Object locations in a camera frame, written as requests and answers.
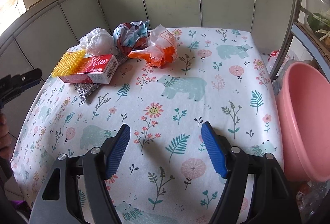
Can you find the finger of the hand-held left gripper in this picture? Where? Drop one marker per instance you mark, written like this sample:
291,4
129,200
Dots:
31,75
25,86

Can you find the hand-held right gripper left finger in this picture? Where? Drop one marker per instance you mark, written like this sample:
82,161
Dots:
117,151

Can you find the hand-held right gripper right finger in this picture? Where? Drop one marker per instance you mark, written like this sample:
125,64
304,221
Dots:
214,151

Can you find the yellow foam fruit net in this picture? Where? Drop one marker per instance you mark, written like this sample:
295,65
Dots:
64,64

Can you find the silver scouring pad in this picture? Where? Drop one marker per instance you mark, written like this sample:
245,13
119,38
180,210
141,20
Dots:
86,92

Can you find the red and white box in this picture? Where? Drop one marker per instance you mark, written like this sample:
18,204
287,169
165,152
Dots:
90,66

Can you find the pink plastic basin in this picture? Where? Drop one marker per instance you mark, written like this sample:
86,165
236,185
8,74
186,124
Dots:
304,123

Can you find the printed paper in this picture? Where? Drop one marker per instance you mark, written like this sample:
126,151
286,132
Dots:
129,35

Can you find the orange plastic bag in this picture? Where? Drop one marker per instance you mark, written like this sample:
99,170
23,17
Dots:
159,51

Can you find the person's left hand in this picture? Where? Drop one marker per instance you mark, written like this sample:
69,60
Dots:
4,141

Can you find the window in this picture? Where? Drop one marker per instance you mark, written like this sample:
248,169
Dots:
13,2

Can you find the red and white plastic bag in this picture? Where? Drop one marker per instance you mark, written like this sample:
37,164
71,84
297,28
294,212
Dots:
274,55

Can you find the green onions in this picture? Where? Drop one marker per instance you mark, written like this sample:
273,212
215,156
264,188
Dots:
322,32

